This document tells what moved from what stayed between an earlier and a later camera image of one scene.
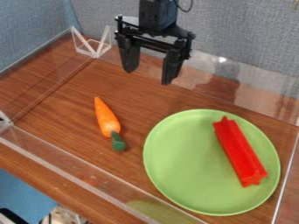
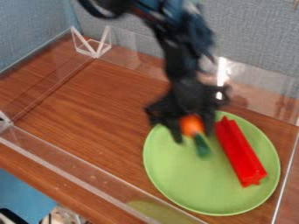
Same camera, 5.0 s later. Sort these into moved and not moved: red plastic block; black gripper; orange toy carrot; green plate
Moved: orange toy carrot; black gripper
Not moved: green plate; red plastic block
